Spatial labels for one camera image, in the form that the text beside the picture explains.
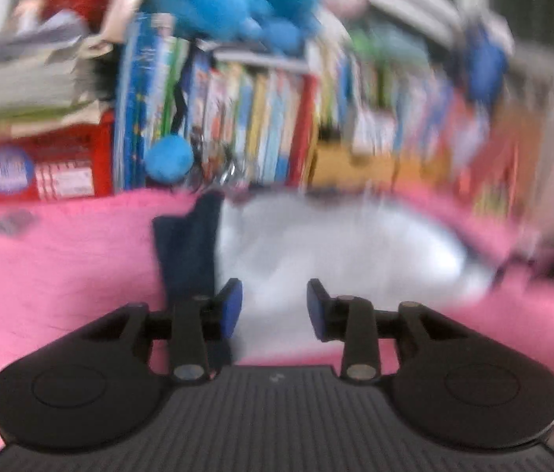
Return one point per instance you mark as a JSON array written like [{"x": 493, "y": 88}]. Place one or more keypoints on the blue plush ball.
[{"x": 168, "y": 160}]

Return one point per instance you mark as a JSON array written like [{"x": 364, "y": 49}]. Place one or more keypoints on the blue plush toy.
[{"x": 218, "y": 0}]

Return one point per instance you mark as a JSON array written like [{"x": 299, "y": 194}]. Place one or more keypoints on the black model bicycle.
[{"x": 227, "y": 172}]

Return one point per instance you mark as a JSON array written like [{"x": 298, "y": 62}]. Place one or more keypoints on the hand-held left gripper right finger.
[{"x": 317, "y": 309}]

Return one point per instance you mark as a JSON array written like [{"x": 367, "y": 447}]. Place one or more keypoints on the small grey toy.
[{"x": 11, "y": 222}]

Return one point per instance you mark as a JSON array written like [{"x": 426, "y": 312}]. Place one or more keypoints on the pink rabbit print blanket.
[{"x": 60, "y": 280}]

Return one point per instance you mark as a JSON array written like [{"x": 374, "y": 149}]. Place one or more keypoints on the blue cardboard box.
[{"x": 485, "y": 66}]

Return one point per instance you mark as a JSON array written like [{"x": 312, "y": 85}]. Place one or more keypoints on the white and navy jacket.
[{"x": 331, "y": 250}]

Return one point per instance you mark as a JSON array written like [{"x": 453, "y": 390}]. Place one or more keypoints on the stack of paper workbooks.
[{"x": 26, "y": 83}]

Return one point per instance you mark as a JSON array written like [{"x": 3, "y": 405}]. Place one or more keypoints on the wooden drawer organizer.
[{"x": 355, "y": 167}]

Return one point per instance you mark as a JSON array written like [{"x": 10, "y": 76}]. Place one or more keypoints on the row of standing books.
[{"x": 267, "y": 123}]

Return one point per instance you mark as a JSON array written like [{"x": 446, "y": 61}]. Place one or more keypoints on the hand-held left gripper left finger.
[{"x": 231, "y": 307}]

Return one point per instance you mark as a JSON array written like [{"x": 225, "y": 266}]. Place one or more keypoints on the red plastic crate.
[{"x": 102, "y": 157}]

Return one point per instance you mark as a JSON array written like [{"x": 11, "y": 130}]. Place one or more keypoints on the red plastic basket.
[{"x": 80, "y": 0}]

